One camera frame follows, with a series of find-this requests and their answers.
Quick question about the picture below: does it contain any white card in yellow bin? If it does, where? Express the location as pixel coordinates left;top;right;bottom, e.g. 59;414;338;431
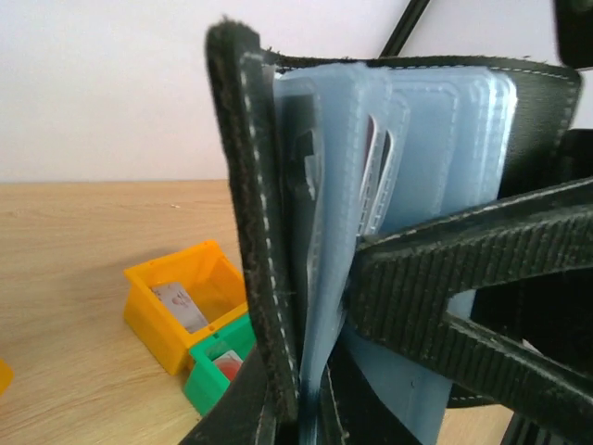
152;282;208;334

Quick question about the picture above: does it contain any red circle card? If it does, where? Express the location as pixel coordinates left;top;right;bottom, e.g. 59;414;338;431
213;350;243;381

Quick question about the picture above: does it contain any long yellow divided tray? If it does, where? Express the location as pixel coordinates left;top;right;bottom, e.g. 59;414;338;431
0;359;14;395

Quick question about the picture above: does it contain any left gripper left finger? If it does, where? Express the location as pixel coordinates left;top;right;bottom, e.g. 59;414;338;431
181;348;277;445

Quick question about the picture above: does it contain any green storage bin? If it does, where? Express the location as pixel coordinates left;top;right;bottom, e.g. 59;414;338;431
183;314;255;416

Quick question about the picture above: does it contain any yellow storage bin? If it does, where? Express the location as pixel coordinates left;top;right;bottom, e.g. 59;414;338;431
124;240;247;375

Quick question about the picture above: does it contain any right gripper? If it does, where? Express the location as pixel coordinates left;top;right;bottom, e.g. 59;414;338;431
348;129;592;436

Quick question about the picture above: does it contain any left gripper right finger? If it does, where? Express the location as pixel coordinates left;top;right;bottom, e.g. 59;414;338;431
320;342;417;445

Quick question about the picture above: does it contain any right black frame post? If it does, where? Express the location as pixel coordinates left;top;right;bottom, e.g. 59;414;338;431
380;0;431;57

